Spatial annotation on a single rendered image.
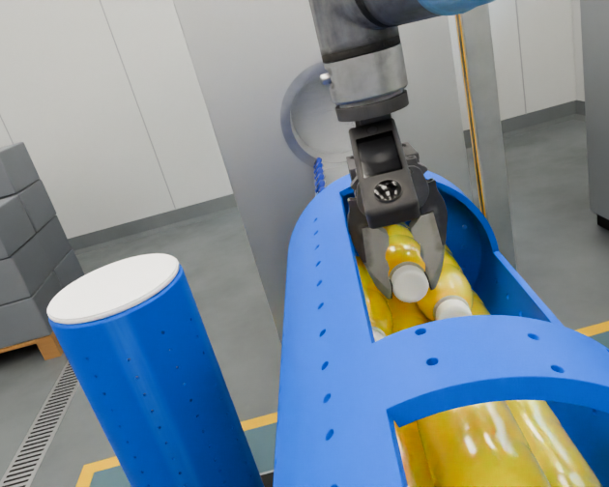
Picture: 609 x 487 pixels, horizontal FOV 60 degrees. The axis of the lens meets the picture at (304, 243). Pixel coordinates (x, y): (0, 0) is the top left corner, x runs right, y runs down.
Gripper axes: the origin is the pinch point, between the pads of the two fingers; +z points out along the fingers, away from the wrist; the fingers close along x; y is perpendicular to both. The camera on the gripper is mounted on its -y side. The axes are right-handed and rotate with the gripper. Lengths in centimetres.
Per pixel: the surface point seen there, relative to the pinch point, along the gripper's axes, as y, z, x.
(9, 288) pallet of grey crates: 218, 62, 201
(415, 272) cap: -0.4, -1.6, -0.8
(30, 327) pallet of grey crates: 218, 88, 200
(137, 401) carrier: 35, 31, 54
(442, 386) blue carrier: -27.7, -8.4, 1.9
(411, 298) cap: -0.6, 1.1, 0.2
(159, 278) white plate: 45, 10, 45
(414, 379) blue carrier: -26.4, -8.3, 3.2
